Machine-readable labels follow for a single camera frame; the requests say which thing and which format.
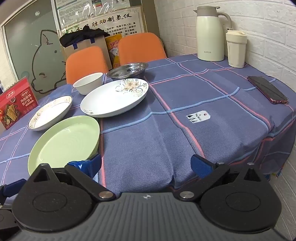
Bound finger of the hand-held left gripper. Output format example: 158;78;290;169
0;178;26;205

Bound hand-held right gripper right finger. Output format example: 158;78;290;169
177;154;266;201

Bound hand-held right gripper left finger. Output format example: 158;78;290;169
29;153;116;201

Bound white bowl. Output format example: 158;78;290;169
73;72;103;95

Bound blue plaid tablecloth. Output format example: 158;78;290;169
0;54;296;207

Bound green plate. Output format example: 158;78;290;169
27;115;100;176

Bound white plate with blue rim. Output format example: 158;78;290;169
28;95;73;131

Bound large white floral plate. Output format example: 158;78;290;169
80;78;149;118

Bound red cracker box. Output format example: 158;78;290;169
0;76;39;130

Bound stainless steel basin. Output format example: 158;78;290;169
107;62;149;80

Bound orange chair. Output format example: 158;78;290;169
65;46;109;85
118;32;167;66

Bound smartphone in pink case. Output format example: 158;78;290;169
247;75;289;105

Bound cartoon pig window sticker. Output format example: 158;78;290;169
30;30;67;94

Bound cardboard box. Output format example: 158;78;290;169
63;36;112;70

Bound yellow packet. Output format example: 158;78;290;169
105;35;123;70

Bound cream tumbler cup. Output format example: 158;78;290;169
226;28;247;68

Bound black cloth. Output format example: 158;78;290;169
59;29;111;47

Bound cream thermos jug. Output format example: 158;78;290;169
193;6;232;62

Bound framed calligraphy poster board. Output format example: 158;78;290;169
57;6;148;37

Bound wall notice sheets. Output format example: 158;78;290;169
51;0;141;16

